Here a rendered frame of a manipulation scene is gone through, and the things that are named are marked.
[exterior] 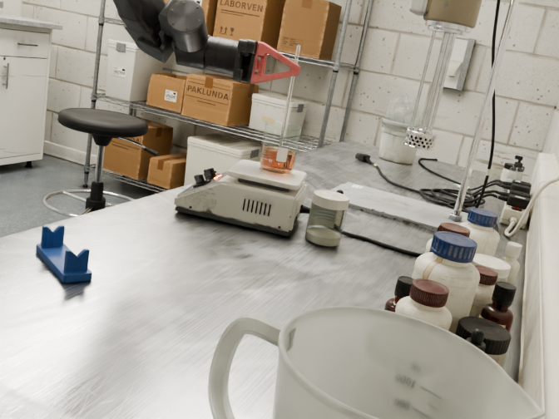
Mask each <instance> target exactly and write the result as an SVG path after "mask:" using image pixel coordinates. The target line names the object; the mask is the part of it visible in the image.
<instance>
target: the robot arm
mask: <svg viewBox="0 0 559 419"><path fill-rule="evenodd" d="M112 1H113V2H114V4H115V6H116V9H117V12H118V15H119V17H120V18H121V20H122V21H123V22H124V23H125V26H124V28H125V29H126V30H127V32H128V33H129V34H130V36H131V37H132V39H133V40H134V42H135V44H136V45H137V46H138V48H139V49H141V50H142V51H143V52H144V53H146V54H148V55H149V56H151V57H154V58H155V59H157V60H158V61H160V62H163V63H166V61H167V60H168V58H169V57H170V56H171V54H172V53H173V52H174V53H175V56H176V64H177V65H181V66H185V67H193V68H197V69H201V70H208V71H213V72H218V73H222V74H227V75H232V76H233V81H247V82H248V83H251V84H255V83H260V82H264V81H272V80H276V79H281V78H286V77H290V76H298V75H299V71H300V66H299V65H297V64H295V63H294V62H292V61H291V60H290V59H289V58H287V57H285V56H284V55H282V54H281V53H279V52H277V51H276V50H275V49H274V48H272V47H270V46H269V45H268V44H266V43H264V42H259V41H254V40H250V39H239V41H236V40H231V39H227V38H223V37H212V36H210V35H208V31H207V26H206V22H205V14H204V10H203V8H202V6H201V5H200V4H199V3H197V2H195V1H192V0H170V1H169V2H168V3H166V2H165V1H164V0H112ZM268 54H269V55H271V56H272V57H274V58H275V59H277V60H279V61H280V62H282V63H284V64H285V65H286V66H288V67H290V70H289V71H282V72H278V73H274V74H269V75H265V63H266V59H267V55H268Z"/></svg>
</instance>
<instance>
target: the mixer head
mask: <svg viewBox="0 0 559 419"><path fill-rule="evenodd" d="M481 4H482V0H410V2H409V11H410V12H412V13H414V14H415V15H418V16H423V20H425V21H426V22H425V26H427V27H428V30H430V31H432V30H434V31H436V32H441V33H445V32H447V33H448V34H453V33H456V34H457V35H456V36H466V34H467V33H470V32H471V29H473V28H475V26H476V24H477V18H478V14H479V11H480V7H481Z"/></svg>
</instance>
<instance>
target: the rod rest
mask: <svg viewBox="0 0 559 419"><path fill-rule="evenodd" d="M64 231H65V226H64V225H63V224H61V225H59V226H57V227H56V228H55V229H54V230H53V231H51V230H50V229H49V228H48V227H47V226H46V225H44V226H42V239H41V243H40V244H37V245H36V252H37V253H38V255H39V256H40V257H41V258H42V259H43V261H44V262H45V263H46V264H47V265H48V266H49V268H50V269H51V270H52V271H53V272H54V274H55V275H56V276H57V277H58V278H59V279H60V280H61V281H62V282H63V283H75V282H82V281H90V280H92V271H91V270H90V269H89V268H88V260H89V252H90V250H89V249H83V250H82V251H81V252H80V253H79V254H78V255H75V254H74V253H73V252H72V251H71V250H70V249H69V248H68V247H67V246H66V245H65V244H64V243H63V240H64Z"/></svg>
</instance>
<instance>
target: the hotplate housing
mask: <svg viewBox="0 0 559 419"><path fill-rule="evenodd" d="M306 188H307V185H306V184H305V182H303V183H302V185H301V186H300V187H299V189H298V190H289V189H285V188H280V187H277V186H273V185H266V184H262V183H258V182H254V181H250V180H243V179H239V178H235V177H231V176H228V175H226V176H225V177H223V178H222V179H220V180H219V181H217V182H215V183H212V184H209V185H205V186H202V187H200V188H197V189H194V190H190V191H187V192H185V193H182V194H179V195H177V197H176V198H175V201H174V205H176V207H175V211H179V212H183V213H186V214H193V215H197V216H201V217H205V218H209V219H215V220H219V221H223V222H227V223H231V224H237V225H241V226H245V227H249V228H252V229H259V230H263V231H267V232H270V233H275V234H281V235H285V236H289V234H290V232H291V231H292V229H293V228H294V225H295V224H296V222H297V220H298V218H299V217H300V215H301V214H302V213H303V214H304V213H306V214H309V210H310V208H309V207H306V206H304V205H303V204H304V197H305V192H306Z"/></svg>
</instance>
